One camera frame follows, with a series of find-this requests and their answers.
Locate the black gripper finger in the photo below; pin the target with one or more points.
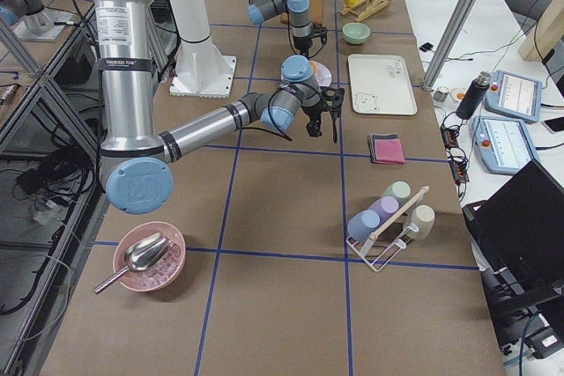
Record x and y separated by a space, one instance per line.
335 123
314 128

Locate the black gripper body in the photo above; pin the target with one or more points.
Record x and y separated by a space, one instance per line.
315 111
302 44

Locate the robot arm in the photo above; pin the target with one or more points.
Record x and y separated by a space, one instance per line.
134 157
260 11

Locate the brown wooden tray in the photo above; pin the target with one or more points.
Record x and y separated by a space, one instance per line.
315 6

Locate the cream bear print tray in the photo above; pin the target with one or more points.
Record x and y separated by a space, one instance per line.
380 84

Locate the white round plate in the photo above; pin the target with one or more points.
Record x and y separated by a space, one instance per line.
323 75

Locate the grey cloth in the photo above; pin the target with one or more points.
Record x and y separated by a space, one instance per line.
373 137

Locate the green bowl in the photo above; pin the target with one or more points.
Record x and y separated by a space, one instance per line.
356 33

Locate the pink cloth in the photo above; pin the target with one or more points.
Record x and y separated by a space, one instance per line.
388 151

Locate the wooden mug rack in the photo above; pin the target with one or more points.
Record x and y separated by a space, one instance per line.
365 9

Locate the green plastic cup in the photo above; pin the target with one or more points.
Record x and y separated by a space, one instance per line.
400 190

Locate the purple plastic cup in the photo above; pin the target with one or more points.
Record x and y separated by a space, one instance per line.
385 207

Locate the small metal cup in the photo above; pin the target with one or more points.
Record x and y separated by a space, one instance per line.
441 93

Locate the blue plastic cup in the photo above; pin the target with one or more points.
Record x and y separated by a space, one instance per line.
363 224

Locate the wooden rack rod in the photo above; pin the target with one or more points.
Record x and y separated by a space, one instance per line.
414 201

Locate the fried egg toy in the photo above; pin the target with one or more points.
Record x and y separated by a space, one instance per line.
457 94

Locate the black water bottle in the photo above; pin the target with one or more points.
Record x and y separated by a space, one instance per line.
474 95

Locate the beige plastic cup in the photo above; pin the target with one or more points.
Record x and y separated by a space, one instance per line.
420 222

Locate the blue teach pendant near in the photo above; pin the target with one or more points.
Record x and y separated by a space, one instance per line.
504 144

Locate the blue teach pendant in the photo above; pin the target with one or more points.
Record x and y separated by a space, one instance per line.
504 144
515 96

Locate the blue teach pendant far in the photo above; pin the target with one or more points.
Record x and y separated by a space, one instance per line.
515 96

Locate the pink bowl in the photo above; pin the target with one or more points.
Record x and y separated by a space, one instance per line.
158 266

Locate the metal scoop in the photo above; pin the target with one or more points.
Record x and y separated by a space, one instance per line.
139 257

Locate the black laptop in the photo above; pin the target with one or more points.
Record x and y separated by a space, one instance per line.
519 230

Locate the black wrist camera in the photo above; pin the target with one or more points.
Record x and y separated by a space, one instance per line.
333 97
319 32

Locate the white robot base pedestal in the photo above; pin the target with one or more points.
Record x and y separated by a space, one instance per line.
200 70

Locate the aluminium frame post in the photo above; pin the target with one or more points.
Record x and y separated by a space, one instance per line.
447 42

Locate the white wire cup rack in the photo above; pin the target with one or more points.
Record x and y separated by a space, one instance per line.
377 254

